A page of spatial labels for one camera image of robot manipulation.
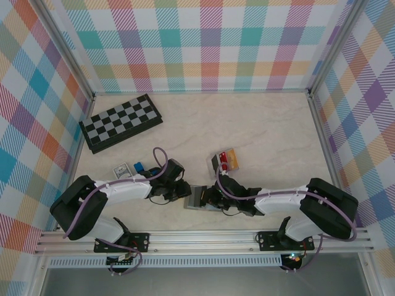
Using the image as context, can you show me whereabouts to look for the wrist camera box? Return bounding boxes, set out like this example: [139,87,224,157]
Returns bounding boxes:
[220,176,245,194]
[165,158,186,182]

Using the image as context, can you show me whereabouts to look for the aluminium back rail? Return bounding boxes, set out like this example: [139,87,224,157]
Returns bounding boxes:
[91,89,312,97]

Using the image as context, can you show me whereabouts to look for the black folding chess board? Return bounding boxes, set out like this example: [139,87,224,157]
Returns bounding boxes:
[78,94,164,155]

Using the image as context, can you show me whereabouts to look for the grey card holder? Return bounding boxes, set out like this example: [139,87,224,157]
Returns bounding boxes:
[183,184,223,214]

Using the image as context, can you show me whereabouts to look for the aluminium mounting rail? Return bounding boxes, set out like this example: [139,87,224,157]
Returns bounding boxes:
[33,229,375,255]

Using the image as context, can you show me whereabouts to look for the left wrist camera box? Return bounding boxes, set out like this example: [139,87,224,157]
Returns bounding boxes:
[165,158,186,182]

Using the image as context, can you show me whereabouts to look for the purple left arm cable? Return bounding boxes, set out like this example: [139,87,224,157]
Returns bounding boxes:
[62,147,171,276]

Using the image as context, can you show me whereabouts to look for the perforated metal cable tray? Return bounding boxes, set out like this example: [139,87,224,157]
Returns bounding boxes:
[48,257,283,268]

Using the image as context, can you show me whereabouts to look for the small circuit board orange part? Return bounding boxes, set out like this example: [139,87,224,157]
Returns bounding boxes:
[283,252,305,265]

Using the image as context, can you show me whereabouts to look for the clear plastic card box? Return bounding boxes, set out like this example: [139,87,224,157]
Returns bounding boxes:
[206,148,241,182]

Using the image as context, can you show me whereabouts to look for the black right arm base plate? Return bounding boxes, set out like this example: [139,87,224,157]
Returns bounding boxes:
[257,230,315,252]

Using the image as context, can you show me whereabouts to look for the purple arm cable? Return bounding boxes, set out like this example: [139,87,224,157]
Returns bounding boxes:
[215,162,359,274]
[62,147,171,276]

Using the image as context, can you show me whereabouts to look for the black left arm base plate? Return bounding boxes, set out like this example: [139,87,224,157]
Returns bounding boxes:
[94,232,151,253]

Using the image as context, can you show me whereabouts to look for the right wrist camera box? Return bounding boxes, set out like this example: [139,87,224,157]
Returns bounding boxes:
[220,176,245,194]

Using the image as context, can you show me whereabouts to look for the orange card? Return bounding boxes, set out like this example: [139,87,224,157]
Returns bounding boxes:
[227,149,239,170]

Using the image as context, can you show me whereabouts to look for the aluminium frame post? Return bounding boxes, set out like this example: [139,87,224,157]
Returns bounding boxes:
[36,0,95,102]
[308,0,364,96]

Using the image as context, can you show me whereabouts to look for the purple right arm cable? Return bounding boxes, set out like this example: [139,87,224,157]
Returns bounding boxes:
[215,162,359,274]

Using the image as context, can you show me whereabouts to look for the red card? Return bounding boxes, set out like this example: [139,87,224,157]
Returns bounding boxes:
[217,151,231,171]

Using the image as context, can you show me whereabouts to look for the aluminium side rail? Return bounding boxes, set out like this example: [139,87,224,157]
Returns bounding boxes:
[54,95,95,232]
[308,92,356,229]

